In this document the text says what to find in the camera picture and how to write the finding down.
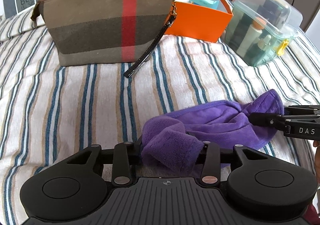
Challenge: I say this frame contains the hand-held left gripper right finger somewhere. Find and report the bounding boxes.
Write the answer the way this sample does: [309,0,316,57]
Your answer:
[198,141,272,188]

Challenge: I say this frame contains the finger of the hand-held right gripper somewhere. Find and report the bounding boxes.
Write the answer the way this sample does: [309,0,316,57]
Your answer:
[283,105,320,116]
[250,112,292,136]

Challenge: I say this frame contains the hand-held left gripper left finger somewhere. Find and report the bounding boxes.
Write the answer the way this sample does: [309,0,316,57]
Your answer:
[66,140,143,187]

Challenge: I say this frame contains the purple plush cloth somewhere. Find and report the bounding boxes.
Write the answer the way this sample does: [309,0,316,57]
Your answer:
[141,89,285,175]

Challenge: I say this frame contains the orange cardboard box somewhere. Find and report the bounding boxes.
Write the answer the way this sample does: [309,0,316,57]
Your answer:
[160,0,233,43]

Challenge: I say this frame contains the person's right hand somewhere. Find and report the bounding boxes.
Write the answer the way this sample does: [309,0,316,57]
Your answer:
[313,140,320,168]

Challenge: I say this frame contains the dropper bottle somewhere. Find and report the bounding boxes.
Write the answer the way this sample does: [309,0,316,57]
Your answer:
[249,35,272,66]

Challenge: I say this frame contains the clear plastic storage box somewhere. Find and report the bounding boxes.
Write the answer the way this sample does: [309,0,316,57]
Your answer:
[223,0,303,66]

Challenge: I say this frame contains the dark red garment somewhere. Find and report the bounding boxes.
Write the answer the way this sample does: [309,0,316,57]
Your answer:
[304,205,320,225]

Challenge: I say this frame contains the orange cap bottle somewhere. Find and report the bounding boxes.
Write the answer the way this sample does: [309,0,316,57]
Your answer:
[236,18,266,56]

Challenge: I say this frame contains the dark bottle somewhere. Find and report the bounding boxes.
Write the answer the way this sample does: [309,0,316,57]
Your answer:
[261,0,282,16]

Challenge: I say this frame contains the brown plaid zipper pouch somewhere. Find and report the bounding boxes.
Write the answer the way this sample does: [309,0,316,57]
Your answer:
[30,0,178,78]

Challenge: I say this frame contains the white digital clock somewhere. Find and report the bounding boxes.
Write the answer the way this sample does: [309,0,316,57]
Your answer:
[15,0,36,14]

